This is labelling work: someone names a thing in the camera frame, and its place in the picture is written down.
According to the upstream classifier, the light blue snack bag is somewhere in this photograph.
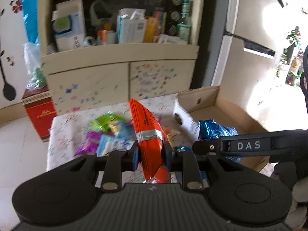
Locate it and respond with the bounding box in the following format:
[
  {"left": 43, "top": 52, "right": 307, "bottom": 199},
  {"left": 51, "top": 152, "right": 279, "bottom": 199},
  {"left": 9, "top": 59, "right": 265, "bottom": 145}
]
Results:
[{"left": 96, "top": 121, "right": 136, "bottom": 157}]

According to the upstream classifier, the blue foil snack bag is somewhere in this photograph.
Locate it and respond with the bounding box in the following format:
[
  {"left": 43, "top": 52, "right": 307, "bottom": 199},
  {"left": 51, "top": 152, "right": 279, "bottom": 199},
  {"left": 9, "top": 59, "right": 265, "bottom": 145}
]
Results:
[{"left": 193, "top": 119, "right": 238, "bottom": 155}]

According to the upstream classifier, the green snack bag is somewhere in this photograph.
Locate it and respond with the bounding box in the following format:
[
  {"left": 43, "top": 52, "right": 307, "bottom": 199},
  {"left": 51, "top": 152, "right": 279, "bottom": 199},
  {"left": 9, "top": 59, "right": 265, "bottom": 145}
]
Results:
[{"left": 90, "top": 112, "right": 126, "bottom": 132}]

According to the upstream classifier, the orange snack bag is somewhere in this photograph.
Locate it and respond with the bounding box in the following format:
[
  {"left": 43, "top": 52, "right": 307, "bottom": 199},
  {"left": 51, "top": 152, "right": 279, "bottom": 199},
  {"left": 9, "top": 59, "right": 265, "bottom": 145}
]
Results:
[{"left": 129, "top": 99, "right": 171, "bottom": 184}]

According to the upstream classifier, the white gloved hand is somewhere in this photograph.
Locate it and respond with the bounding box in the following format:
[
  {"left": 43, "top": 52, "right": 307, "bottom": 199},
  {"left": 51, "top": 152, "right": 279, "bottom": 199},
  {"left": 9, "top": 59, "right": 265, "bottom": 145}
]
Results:
[{"left": 285, "top": 177, "right": 307, "bottom": 230}]

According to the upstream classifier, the purple snack bag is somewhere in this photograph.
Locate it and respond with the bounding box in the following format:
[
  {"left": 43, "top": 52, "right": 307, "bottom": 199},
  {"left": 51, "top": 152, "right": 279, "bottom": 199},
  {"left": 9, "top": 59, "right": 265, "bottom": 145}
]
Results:
[{"left": 75, "top": 131, "right": 102, "bottom": 155}]

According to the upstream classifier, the floral tablecloth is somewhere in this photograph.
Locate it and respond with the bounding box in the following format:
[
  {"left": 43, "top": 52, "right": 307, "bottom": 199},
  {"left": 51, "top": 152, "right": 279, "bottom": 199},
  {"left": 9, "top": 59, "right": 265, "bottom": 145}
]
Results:
[{"left": 46, "top": 94, "right": 192, "bottom": 171}]

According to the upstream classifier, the cardboard box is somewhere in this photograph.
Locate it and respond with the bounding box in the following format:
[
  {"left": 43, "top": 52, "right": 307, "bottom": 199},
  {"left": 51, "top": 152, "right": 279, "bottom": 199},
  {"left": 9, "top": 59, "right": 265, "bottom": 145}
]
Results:
[{"left": 173, "top": 85, "right": 270, "bottom": 173}]

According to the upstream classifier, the beige wooden cabinet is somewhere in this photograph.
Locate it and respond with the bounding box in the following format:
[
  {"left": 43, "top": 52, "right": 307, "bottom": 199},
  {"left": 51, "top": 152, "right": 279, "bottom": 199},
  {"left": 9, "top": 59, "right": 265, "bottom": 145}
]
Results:
[{"left": 38, "top": 0, "right": 204, "bottom": 115}]

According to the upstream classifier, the red gift box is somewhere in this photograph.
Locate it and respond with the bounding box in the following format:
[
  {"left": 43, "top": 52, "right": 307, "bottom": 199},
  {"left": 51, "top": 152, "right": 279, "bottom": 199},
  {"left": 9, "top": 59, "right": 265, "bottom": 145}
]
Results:
[{"left": 21, "top": 85, "right": 57, "bottom": 142}]

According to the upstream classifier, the clear plastic bag with greens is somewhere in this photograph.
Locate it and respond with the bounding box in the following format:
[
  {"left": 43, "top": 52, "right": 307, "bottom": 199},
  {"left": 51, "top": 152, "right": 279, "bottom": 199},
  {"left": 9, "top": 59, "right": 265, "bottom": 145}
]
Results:
[{"left": 23, "top": 42, "right": 47, "bottom": 90}]

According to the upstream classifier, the green glass bottle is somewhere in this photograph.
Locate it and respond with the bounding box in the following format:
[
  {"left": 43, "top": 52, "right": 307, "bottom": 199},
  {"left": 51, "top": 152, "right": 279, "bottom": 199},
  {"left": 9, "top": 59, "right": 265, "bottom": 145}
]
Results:
[{"left": 177, "top": 0, "right": 191, "bottom": 42}]

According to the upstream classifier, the white teal carton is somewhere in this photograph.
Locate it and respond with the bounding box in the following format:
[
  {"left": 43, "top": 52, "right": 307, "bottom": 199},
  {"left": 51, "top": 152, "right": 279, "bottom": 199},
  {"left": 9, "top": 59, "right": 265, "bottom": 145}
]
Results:
[{"left": 116, "top": 8, "right": 147, "bottom": 44}]

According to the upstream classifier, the white blue medicine box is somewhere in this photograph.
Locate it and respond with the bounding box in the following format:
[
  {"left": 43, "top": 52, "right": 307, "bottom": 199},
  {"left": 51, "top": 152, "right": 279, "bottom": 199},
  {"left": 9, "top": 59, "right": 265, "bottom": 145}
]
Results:
[{"left": 51, "top": 0, "right": 86, "bottom": 52}]

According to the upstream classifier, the blue plastic bag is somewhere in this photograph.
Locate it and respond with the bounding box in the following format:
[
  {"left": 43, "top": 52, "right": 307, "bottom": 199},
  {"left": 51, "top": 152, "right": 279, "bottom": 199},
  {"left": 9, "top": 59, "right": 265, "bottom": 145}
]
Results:
[{"left": 20, "top": 0, "right": 39, "bottom": 44}]

